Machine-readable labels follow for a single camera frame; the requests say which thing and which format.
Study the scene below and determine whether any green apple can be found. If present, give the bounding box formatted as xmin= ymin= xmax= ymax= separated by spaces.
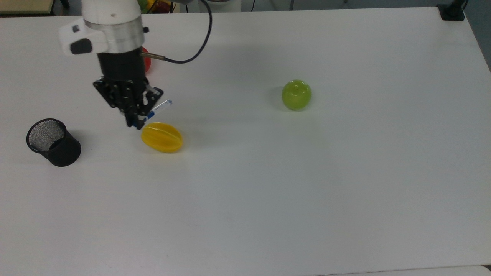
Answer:
xmin=281 ymin=79 xmax=312 ymax=112

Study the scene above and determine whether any yellow star fruit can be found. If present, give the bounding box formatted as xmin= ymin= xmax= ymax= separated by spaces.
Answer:
xmin=140 ymin=122 xmax=184 ymax=154

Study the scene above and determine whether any black table clamp mount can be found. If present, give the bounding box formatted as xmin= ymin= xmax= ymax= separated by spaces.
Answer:
xmin=437 ymin=0 xmax=469 ymax=21

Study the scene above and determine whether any blue capped white marker pen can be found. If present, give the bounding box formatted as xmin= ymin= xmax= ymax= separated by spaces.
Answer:
xmin=145 ymin=99 xmax=173 ymax=121

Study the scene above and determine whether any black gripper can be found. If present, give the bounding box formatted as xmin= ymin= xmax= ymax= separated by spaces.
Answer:
xmin=92 ymin=50 xmax=164 ymax=130

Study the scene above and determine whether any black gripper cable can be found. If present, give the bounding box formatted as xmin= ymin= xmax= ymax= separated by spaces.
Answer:
xmin=140 ymin=0 xmax=214 ymax=64

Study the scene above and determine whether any black mesh pen cup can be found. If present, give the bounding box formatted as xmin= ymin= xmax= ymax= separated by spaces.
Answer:
xmin=26 ymin=118 xmax=82 ymax=168

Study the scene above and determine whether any red apple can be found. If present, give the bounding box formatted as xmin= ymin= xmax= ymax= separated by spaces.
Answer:
xmin=141 ymin=46 xmax=152 ymax=74

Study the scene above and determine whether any white adjacent table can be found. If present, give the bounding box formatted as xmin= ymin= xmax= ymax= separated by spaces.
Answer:
xmin=315 ymin=265 xmax=491 ymax=276

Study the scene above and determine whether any wooden furniture piece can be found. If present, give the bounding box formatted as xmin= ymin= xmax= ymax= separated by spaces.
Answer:
xmin=0 ymin=0 xmax=56 ymax=15

